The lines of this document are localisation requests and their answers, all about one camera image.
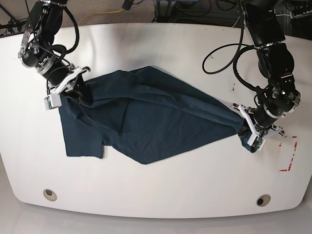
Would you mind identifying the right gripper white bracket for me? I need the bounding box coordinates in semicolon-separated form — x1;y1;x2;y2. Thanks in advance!
46;66;94;104

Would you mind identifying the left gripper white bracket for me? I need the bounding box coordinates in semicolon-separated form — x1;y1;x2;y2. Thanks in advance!
231;102;285;140

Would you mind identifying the dark teal T-shirt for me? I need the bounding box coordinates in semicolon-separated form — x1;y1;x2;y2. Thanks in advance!
59;66;244;164

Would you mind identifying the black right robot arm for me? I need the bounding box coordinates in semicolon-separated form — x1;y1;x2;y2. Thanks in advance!
18;0;94;109

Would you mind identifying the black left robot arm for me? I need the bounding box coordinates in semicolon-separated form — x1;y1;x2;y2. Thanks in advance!
233;0;300;140

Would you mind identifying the red tape rectangle marking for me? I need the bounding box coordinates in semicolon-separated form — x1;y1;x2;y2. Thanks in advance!
277;136;298;172

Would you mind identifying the white power strip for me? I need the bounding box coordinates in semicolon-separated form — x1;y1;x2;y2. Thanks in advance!
290;3;312;19

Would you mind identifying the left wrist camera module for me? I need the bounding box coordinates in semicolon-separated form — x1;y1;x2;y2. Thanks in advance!
247;134;266;153

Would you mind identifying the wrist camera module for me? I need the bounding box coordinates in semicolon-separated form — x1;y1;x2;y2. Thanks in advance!
44;94;62;110
247;134;266;153

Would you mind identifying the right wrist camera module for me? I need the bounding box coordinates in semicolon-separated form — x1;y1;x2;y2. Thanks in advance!
44;94;62;110

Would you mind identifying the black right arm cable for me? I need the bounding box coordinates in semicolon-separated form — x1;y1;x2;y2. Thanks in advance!
51;4;80;56

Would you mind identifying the right table cable grommet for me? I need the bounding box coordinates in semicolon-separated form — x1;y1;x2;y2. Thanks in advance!
256;194;271;207

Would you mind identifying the table cable grommet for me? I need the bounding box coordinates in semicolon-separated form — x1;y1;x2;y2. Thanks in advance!
43;189;57;202
256;194;271;207

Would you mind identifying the yellow cable on floor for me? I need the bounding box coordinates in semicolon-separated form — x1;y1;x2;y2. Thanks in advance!
78;7;125;26

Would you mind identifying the left table cable grommet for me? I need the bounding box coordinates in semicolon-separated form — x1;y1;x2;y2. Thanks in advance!
43;189;57;202

